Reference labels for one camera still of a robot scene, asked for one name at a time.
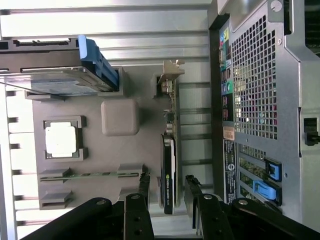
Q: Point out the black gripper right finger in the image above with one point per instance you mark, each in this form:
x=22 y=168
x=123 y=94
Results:
x=210 y=217

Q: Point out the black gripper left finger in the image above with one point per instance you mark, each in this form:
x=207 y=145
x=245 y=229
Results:
x=137 y=217

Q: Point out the blue slot clip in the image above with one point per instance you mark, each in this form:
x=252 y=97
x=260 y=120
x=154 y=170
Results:
x=265 y=191
x=273 y=170

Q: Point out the green RAM stick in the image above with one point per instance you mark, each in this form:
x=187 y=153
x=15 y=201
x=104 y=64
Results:
x=87 y=175

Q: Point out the grey parts rack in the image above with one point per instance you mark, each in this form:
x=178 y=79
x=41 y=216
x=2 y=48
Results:
x=120 y=150

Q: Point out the silver CPU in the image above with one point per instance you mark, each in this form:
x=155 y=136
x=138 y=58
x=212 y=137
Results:
x=60 y=140

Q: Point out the open grey PC case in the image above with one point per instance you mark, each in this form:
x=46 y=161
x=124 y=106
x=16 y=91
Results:
x=287 y=75

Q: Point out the hard disk with blue rails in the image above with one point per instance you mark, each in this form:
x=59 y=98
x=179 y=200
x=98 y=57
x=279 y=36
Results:
x=50 y=56

